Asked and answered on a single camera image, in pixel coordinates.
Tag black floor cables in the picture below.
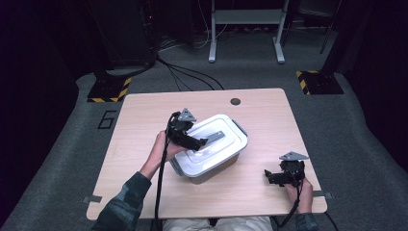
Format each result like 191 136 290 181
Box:
156 56 225 91

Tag person's right hand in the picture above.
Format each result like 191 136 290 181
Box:
284 176 314 215

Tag white metal table frame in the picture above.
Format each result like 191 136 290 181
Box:
208 0 292 64

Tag dark equipment cabinet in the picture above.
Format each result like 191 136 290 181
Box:
86 0 159 69

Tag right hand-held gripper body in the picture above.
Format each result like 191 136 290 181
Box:
271 150 310 188

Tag striped black stand base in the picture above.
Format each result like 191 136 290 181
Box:
294 69 345 96
87 76 133 104

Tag thin black cable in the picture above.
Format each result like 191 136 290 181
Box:
323 211 340 231

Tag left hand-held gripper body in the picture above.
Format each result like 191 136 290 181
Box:
166 107 207 152

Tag grey translucent storage box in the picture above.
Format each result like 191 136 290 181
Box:
168 118 249 186

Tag person's beige pants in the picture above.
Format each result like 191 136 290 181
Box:
162 216 274 231

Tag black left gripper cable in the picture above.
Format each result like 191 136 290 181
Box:
154 111 181 231

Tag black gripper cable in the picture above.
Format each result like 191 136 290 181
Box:
276 165 306 229
154 111 181 231

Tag person's left hand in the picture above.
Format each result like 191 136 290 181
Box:
150 129 190 171

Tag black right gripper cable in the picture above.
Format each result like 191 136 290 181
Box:
276 165 306 229

